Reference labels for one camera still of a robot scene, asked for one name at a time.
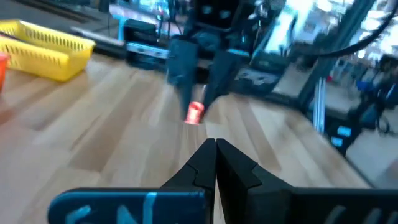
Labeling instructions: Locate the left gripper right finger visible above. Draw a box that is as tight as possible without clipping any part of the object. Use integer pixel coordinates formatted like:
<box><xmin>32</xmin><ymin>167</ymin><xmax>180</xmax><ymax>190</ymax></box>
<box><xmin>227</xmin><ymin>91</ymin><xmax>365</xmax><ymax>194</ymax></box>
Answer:
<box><xmin>216</xmin><ymin>138</ymin><xmax>398</xmax><ymax>224</ymax></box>

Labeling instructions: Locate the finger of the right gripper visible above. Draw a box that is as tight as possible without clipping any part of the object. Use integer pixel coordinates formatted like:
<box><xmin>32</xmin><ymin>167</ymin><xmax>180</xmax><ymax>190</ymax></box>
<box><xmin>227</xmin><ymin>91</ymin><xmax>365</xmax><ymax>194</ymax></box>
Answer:
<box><xmin>167</xmin><ymin>39</ymin><xmax>200</xmax><ymax>121</ymax></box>
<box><xmin>201</xmin><ymin>51</ymin><xmax>243</xmax><ymax>114</ymax></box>

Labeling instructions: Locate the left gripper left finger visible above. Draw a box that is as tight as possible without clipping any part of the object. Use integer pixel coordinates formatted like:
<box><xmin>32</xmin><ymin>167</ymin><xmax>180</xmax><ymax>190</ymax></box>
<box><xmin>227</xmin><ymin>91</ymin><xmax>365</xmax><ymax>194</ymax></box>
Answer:
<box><xmin>47</xmin><ymin>138</ymin><xmax>217</xmax><ymax>224</ymax></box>

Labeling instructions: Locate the yellow plastic bin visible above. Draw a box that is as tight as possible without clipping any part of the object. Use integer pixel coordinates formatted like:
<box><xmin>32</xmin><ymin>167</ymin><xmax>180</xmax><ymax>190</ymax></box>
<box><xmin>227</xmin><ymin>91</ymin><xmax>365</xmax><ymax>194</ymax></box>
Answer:
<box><xmin>0</xmin><ymin>19</ymin><xmax>96</xmax><ymax>83</ymax></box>

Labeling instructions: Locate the person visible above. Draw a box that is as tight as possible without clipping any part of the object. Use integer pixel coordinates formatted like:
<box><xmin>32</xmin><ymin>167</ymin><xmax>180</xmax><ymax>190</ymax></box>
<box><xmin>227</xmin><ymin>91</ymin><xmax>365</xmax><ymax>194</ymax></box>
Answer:
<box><xmin>354</xmin><ymin>55</ymin><xmax>398</xmax><ymax>134</ymax></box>

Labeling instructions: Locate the orange plastic bin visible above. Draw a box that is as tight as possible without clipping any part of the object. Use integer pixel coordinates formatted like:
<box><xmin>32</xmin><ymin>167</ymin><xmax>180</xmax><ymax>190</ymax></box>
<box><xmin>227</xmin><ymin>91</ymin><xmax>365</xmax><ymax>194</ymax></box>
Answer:
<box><xmin>0</xmin><ymin>52</ymin><xmax>10</xmax><ymax>93</ymax></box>

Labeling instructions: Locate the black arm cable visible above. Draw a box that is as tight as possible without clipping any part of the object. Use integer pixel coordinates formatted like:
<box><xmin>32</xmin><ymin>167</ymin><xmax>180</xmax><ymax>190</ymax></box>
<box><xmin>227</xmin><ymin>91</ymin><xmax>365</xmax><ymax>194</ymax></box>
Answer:
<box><xmin>310</xmin><ymin>0</ymin><xmax>398</xmax><ymax>58</ymax></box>

